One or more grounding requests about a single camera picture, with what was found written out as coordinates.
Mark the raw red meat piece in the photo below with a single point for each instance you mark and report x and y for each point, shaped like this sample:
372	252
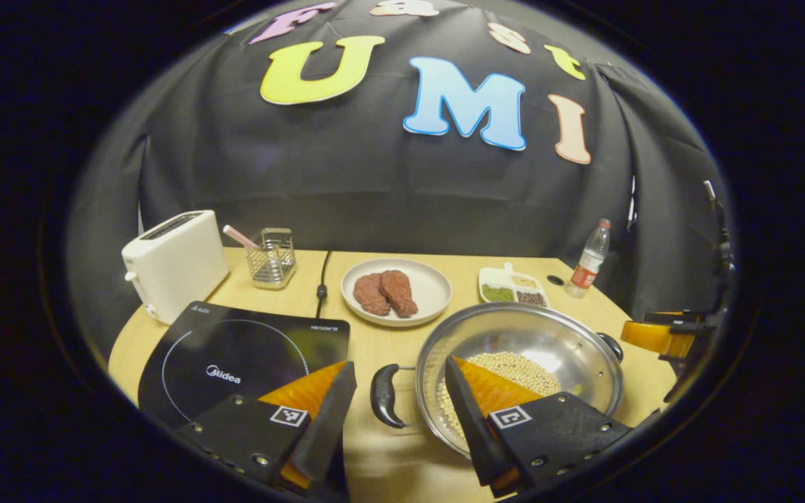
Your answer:
369	293
400	292

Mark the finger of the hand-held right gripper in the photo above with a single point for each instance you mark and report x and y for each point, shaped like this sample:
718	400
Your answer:
675	318
654	339

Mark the white divided bean dish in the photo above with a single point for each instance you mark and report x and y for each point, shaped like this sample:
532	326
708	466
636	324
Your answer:
511	288

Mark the black induction cooktop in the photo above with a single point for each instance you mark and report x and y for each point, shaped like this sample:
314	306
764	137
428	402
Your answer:
193	349

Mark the clear plastic water bottle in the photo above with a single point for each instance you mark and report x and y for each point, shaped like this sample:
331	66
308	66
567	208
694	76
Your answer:
588	265

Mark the white toaster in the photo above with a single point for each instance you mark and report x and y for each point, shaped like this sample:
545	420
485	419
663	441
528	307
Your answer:
172	269

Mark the white round plate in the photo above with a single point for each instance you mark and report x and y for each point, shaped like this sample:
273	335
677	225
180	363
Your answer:
434	286

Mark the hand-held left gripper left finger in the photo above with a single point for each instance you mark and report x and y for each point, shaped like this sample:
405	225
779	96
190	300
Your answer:
325	433

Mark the pink striped straw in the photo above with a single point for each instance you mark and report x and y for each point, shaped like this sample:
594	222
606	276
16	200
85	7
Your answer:
238	235

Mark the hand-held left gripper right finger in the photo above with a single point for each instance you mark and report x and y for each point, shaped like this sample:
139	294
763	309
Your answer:
472	433

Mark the stainless steel pot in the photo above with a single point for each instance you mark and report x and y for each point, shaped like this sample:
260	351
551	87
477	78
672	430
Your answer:
514	332

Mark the black backdrop cloth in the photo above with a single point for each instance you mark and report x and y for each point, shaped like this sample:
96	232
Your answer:
346	175

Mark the pile of soybeans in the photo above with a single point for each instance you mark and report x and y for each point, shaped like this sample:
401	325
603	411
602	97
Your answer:
521	370

